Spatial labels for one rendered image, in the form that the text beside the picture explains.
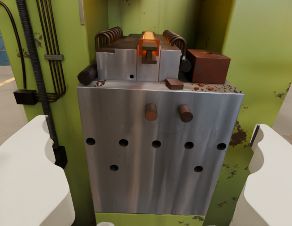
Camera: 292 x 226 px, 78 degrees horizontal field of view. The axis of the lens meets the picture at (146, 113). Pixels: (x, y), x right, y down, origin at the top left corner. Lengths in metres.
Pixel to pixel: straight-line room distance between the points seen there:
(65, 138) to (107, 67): 0.41
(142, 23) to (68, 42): 0.41
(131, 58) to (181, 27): 0.52
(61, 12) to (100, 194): 0.55
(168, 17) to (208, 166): 0.66
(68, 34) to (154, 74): 0.30
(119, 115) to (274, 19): 0.51
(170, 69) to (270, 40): 0.34
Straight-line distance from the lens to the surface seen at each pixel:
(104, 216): 0.73
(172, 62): 0.45
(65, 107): 0.71
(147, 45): 0.35
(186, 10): 0.94
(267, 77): 0.72
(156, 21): 0.92
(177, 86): 0.42
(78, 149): 0.80
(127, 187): 0.60
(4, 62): 5.01
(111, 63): 0.46
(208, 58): 0.47
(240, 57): 0.66
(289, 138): 0.68
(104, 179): 0.58
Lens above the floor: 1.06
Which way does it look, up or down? 28 degrees down
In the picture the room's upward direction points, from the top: 3 degrees clockwise
